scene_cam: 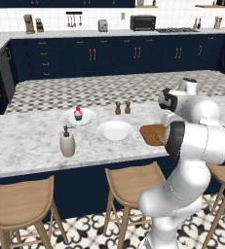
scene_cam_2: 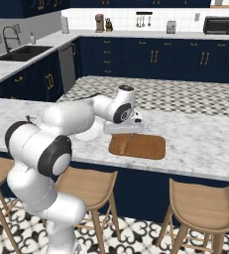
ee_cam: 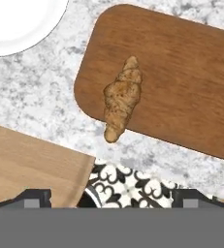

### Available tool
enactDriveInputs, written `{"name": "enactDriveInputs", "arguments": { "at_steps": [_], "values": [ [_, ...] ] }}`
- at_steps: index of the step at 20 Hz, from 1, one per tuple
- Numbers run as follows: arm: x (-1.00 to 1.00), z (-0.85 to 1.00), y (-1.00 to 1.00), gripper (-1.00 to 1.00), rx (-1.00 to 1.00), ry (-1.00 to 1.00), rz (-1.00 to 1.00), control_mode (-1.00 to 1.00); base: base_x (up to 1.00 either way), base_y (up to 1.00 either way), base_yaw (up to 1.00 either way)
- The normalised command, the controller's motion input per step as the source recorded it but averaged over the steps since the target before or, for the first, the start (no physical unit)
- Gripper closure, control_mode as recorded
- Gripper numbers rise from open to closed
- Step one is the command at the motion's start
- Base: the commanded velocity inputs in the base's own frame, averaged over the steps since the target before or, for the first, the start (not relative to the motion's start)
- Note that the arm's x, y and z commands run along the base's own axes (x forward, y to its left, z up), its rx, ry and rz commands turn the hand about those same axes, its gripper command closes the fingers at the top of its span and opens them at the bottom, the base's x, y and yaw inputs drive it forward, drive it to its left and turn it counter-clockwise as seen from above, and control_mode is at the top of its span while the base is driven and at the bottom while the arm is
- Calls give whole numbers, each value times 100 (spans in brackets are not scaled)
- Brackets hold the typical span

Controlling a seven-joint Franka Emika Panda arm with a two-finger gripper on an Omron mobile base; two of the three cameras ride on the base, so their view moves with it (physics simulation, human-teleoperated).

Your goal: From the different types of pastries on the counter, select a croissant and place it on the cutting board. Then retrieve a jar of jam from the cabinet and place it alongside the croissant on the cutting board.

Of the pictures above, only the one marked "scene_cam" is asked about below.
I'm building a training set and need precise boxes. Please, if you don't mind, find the pink and blue cupcake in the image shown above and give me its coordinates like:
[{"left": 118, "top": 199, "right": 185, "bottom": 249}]
[{"left": 73, "top": 106, "right": 84, "bottom": 122}]

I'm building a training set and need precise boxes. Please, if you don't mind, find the navy wall cabinet run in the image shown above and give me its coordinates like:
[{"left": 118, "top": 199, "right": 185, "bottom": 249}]
[{"left": 0, "top": 0, "right": 136, "bottom": 9}]

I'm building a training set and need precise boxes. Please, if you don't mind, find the grey dishwasher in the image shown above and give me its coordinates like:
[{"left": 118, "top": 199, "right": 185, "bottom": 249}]
[{"left": 0, "top": 48, "right": 17, "bottom": 104}]

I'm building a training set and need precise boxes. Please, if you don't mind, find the silver toaster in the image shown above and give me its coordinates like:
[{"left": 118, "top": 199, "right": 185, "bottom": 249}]
[{"left": 97, "top": 18, "right": 109, "bottom": 33}]

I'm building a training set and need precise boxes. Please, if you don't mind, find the navy base cabinet run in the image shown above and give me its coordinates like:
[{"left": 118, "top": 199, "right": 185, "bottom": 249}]
[{"left": 7, "top": 33, "right": 225, "bottom": 82}]

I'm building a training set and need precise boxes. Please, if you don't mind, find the black hob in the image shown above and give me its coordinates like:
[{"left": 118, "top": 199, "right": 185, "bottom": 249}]
[{"left": 155, "top": 26, "right": 202, "bottom": 34}]

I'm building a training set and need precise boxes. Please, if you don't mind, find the dark knife block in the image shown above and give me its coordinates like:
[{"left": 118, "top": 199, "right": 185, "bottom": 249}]
[{"left": 34, "top": 18, "right": 45, "bottom": 33}]

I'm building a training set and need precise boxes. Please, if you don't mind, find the white plate with cupcake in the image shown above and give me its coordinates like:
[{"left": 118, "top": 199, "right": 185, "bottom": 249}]
[{"left": 60, "top": 107, "right": 97, "bottom": 127}]

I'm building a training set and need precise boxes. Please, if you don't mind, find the beige soap dispenser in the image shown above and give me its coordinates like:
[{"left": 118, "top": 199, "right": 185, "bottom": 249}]
[{"left": 59, "top": 124, "right": 77, "bottom": 159}]

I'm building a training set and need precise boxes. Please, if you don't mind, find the wooden wall shelf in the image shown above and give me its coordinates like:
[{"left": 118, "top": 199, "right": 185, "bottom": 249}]
[
  {"left": 135, "top": 0, "right": 159, "bottom": 9},
  {"left": 194, "top": 0, "right": 225, "bottom": 9}
]

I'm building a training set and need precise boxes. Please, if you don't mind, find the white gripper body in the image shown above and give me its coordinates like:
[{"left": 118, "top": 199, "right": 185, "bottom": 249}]
[{"left": 161, "top": 111, "right": 175, "bottom": 129}]

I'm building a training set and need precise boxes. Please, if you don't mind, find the empty white plate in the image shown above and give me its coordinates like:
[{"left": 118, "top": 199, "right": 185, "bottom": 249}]
[{"left": 96, "top": 120, "right": 135, "bottom": 143}]

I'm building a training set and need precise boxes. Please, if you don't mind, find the brown wooden cutting board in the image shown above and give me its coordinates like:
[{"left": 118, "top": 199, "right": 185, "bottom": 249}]
[{"left": 139, "top": 124, "right": 168, "bottom": 147}]

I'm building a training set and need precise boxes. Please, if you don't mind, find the navy island counter base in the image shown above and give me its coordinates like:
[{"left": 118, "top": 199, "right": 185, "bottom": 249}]
[{"left": 0, "top": 155, "right": 223, "bottom": 234}]

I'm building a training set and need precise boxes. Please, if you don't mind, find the black toaster oven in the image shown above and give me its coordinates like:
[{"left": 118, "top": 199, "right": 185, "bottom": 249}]
[{"left": 130, "top": 14, "right": 158, "bottom": 32}]

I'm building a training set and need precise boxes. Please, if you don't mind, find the white pot with utensils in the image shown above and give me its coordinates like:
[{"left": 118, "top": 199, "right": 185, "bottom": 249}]
[{"left": 213, "top": 16, "right": 223, "bottom": 30}]

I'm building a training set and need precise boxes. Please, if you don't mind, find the rail with hanging utensils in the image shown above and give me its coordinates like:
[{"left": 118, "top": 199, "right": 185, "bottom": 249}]
[{"left": 64, "top": 11, "right": 84, "bottom": 28}]

